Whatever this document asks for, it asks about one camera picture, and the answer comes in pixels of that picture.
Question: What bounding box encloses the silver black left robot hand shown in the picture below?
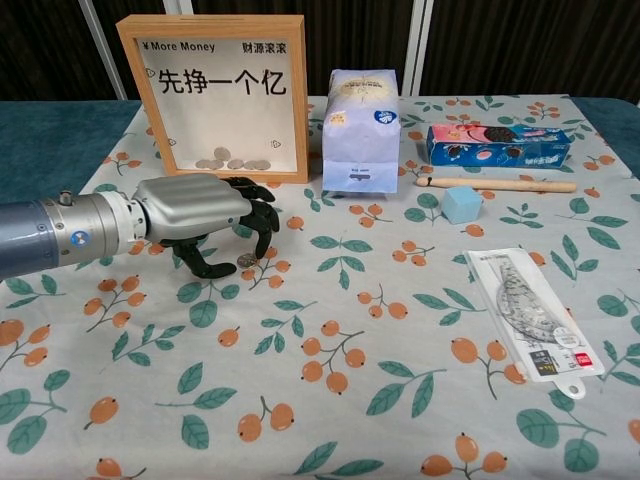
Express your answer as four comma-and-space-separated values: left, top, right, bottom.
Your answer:
130, 172, 281, 280

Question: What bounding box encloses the teal table cover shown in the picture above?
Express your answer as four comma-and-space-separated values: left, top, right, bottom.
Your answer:
0, 95, 640, 211

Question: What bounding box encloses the light blue paper bag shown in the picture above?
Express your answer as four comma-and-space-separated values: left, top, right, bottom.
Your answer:
321, 68, 401, 194

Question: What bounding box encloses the floral leaf-print tablecloth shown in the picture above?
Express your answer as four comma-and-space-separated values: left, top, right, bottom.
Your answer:
0, 94, 640, 480

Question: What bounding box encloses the dark slatted partition panel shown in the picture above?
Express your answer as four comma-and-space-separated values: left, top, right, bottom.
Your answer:
92, 0, 416, 97
422, 0, 640, 106
0, 0, 119, 101

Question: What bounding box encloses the light blue foam cube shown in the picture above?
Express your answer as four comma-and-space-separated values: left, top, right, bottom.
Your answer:
440, 186, 484, 223

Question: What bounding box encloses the blue Oreo cookie box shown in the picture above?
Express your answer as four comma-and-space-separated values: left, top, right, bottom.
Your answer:
426, 123, 574, 167

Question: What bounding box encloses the wooden stick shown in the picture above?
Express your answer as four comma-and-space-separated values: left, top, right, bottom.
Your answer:
415, 174, 578, 194

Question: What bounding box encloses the packaged clear ruler set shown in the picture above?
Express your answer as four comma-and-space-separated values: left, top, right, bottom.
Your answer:
462, 248, 606, 400

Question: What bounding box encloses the wooden framed coin box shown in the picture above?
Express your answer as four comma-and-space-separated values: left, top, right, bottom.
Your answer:
115, 14, 310, 185

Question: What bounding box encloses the white partition post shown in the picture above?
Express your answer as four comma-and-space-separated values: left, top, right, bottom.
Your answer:
399, 0, 435, 97
77, 0, 129, 100

